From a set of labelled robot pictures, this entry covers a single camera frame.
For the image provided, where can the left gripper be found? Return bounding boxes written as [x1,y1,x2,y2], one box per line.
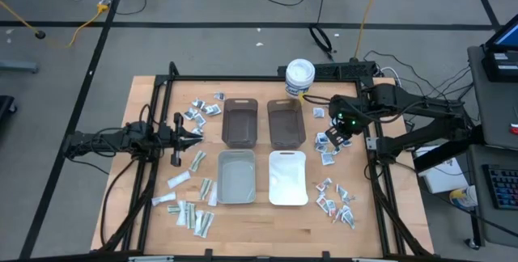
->
[156,112,204,168]

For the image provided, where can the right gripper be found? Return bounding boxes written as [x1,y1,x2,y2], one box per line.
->
[325,112,365,148]

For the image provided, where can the Lysol wipes canister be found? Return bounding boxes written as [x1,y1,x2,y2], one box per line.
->
[284,58,316,105]

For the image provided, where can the white gauze packet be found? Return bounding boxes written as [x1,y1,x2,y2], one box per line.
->
[193,209,205,237]
[167,171,192,189]
[207,182,219,208]
[151,192,177,207]
[176,200,187,226]

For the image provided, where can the brown translucent plastic bin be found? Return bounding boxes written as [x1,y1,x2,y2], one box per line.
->
[266,99,307,150]
[221,98,259,150]

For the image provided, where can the grey plastic bin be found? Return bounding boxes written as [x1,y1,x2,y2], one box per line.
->
[216,149,257,205]

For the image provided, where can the white plastic bin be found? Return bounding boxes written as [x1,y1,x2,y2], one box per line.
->
[268,150,309,207]

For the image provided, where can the white box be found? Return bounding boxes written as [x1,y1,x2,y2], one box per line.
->
[416,146,470,195]

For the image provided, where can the small yellow white container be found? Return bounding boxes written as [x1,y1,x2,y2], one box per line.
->
[448,184,480,209]

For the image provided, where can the grey desk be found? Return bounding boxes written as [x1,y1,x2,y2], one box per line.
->
[467,45,518,249]

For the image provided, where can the black keyboard coloured keys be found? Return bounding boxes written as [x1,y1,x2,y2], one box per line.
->
[481,163,518,210]

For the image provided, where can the black laptop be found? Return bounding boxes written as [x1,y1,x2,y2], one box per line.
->
[481,14,518,83]

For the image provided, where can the grey table leg base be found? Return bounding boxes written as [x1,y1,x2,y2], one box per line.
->
[0,60,40,74]

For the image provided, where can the black chair base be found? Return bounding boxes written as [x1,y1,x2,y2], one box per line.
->
[0,95,18,132]

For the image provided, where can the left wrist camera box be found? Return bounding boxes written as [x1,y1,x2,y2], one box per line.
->
[157,127,174,150]

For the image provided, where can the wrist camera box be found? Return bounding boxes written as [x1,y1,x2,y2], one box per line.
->
[328,95,351,120]
[157,127,174,150]

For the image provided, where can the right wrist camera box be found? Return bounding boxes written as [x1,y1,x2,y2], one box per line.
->
[328,95,351,120]

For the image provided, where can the black camera cable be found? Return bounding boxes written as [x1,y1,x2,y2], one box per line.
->
[301,93,333,108]

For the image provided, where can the black aluminium table frame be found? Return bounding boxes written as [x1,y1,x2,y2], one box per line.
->
[95,61,436,262]

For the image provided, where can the coiled black cable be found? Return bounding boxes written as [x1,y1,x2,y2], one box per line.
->
[308,22,335,61]

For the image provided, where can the black cables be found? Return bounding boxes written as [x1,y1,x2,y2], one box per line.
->
[363,49,474,105]

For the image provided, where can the yellow power cable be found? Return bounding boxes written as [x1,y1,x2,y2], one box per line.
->
[353,0,385,61]
[0,0,110,49]

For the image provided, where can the thin black cable loop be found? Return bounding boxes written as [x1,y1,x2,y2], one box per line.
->
[108,0,147,16]

